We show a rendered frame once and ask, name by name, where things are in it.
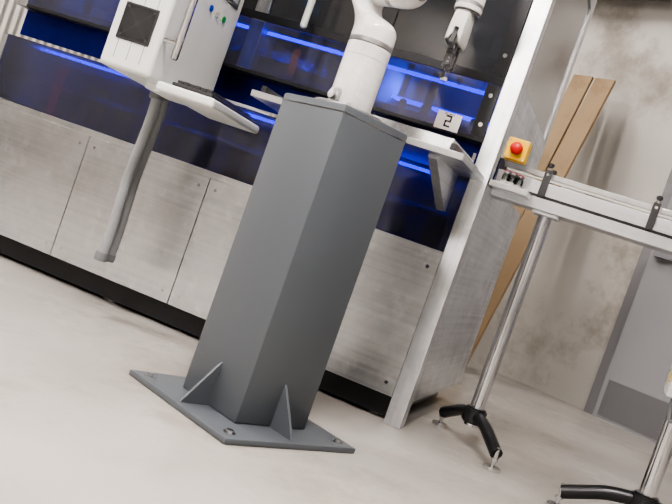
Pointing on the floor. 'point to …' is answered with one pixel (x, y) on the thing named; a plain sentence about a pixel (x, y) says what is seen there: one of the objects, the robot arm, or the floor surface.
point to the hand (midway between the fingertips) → (449, 62)
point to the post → (469, 213)
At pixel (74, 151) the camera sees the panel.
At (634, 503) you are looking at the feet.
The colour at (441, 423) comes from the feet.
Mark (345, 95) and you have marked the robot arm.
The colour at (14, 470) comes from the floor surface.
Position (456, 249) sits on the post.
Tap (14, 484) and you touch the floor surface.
